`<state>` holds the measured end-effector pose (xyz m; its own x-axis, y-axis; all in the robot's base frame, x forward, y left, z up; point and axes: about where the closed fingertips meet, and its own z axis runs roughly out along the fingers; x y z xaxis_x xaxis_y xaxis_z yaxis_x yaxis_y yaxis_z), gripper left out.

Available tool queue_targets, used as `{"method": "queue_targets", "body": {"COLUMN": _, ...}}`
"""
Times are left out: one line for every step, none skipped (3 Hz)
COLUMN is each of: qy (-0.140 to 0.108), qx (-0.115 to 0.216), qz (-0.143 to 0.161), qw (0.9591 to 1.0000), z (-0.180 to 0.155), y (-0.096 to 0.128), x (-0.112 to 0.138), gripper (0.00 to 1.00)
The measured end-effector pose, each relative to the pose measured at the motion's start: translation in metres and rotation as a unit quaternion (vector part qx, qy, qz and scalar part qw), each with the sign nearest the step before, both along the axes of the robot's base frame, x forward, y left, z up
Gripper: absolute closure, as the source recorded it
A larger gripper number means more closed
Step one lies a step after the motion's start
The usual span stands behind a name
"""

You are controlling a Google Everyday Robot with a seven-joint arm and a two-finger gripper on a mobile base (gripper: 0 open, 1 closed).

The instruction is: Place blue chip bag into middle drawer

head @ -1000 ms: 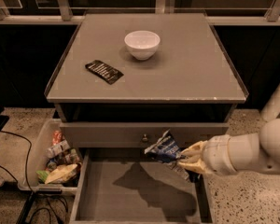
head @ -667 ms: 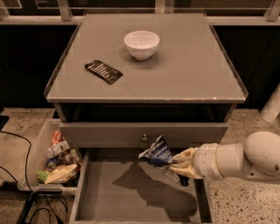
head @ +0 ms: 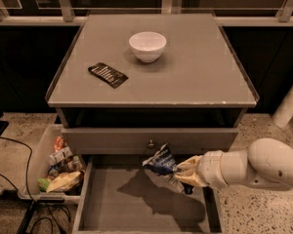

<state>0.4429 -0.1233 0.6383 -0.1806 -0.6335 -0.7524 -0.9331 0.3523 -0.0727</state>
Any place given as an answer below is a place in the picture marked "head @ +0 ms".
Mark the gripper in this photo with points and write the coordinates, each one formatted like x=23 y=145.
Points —
x=210 y=169

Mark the blue chip bag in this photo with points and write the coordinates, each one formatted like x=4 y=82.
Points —
x=163 y=164

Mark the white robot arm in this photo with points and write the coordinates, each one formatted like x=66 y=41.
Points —
x=267 y=164

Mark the open grey bottom drawer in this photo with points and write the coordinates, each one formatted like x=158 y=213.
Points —
x=120 y=197

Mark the grey drawer cabinet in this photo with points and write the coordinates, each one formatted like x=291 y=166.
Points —
x=197 y=82

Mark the grey upper drawer with knob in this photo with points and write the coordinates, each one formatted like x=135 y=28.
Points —
x=144 y=141

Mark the yellow snack bag in bin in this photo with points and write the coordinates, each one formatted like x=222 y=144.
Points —
x=64 y=182

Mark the black snack packet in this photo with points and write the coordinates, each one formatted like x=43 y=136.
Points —
x=108 y=74

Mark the white ceramic bowl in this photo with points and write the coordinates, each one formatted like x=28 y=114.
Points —
x=147 y=46

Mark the white carton in bin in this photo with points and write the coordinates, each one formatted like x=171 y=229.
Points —
x=60 y=155

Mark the red can in bin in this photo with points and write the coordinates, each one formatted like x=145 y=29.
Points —
x=59 y=143

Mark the clear plastic storage bin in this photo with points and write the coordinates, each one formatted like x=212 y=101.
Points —
x=38 y=168

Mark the green packet in bin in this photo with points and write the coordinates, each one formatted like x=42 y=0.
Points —
x=43 y=184

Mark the metal window railing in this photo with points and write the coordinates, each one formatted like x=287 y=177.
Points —
x=227 y=12

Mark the white table leg post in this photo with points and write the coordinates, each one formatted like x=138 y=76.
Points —
x=284 y=112

